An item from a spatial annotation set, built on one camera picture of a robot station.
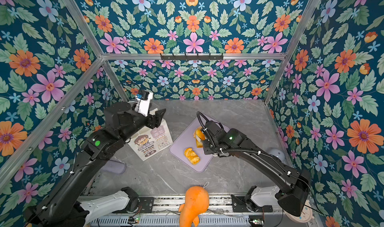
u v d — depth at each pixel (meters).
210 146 0.61
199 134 0.82
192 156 0.86
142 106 0.50
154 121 0.54
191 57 0.93
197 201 0.67
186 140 1.01
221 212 0.72
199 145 0.82
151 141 0.79
